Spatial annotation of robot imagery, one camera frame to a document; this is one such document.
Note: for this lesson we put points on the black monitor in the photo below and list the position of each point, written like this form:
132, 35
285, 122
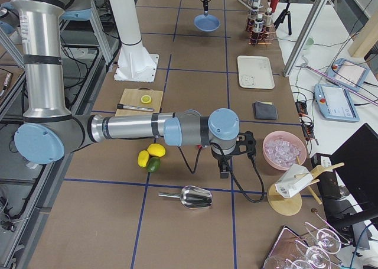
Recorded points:
359, 175

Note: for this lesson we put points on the green lime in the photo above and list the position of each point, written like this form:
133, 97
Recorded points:
153, 164

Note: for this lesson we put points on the pink bowl of ice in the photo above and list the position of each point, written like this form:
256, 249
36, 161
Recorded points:
282, 149

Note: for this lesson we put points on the wine glass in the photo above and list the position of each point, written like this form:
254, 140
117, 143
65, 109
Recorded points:
316, 248

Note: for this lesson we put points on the aluminium frame post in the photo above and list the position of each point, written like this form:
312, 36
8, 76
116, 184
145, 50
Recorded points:
304, 34

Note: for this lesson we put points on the cream bear tray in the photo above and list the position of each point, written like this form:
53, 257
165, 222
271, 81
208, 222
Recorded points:
255, 72

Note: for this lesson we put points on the wooden stand with carton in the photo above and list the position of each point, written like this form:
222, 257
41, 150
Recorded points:
284, 195

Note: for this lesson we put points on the dark drink bottle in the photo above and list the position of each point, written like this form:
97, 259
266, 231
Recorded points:
256, 34
267, 18
253, 13

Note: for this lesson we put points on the half lemon slice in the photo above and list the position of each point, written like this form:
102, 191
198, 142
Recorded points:
146, 99

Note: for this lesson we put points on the black small tripod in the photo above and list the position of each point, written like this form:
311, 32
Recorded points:
284, 14

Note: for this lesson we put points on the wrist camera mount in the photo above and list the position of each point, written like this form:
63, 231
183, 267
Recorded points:
246, 144

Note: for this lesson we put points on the teach pendant tablet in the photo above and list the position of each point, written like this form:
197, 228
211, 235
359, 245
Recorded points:
335, 103
348, 73

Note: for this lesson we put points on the copper wire bottle rack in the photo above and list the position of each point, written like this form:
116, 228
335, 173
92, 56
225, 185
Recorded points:
268, 32

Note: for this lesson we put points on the blue plate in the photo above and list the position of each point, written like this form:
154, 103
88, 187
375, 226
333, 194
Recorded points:
206, 23

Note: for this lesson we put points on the wooden cutting board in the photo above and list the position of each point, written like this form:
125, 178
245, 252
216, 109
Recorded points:
132, 97

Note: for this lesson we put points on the green bowl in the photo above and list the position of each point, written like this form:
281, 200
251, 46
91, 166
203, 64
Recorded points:
309, 43

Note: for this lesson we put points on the yellow lemon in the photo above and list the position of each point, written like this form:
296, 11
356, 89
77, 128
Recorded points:
143, 158
156, 150

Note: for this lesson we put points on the steel cylinder tool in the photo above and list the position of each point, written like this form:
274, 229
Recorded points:
134, 108

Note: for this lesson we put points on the steel ice scoop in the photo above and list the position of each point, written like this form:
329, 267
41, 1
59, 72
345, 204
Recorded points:
191, 197

